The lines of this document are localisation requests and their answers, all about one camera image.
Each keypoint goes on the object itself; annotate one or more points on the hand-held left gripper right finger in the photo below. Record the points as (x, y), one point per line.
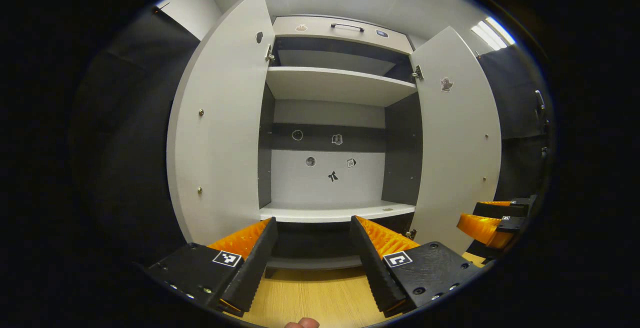
(377, 268)

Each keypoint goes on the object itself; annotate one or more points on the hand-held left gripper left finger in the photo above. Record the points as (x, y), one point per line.
(252, 268)

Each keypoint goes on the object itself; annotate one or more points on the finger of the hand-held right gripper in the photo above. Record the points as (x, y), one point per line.
(500, 209)
(482, 228)

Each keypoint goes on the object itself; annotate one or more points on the grey cabinet door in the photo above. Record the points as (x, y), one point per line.
(460, 168)
(225, 142)

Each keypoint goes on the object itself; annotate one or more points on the grey double-door shoe cabinet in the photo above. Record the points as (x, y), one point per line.
(400, 157)

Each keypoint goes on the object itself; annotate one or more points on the metal door hinge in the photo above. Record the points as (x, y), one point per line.
(417, 72)
(270, 53)
(411, 234)

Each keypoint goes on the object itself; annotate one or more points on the grey cabinet shelf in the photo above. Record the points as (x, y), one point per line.
(340, 85)

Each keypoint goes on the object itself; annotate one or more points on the grey cabinet drawer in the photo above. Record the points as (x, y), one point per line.
(320, 30)

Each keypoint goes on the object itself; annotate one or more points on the black backdrop cloth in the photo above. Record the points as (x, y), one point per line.
(125, 168)

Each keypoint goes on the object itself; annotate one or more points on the small ceiling light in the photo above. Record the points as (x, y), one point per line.
(492, 35)

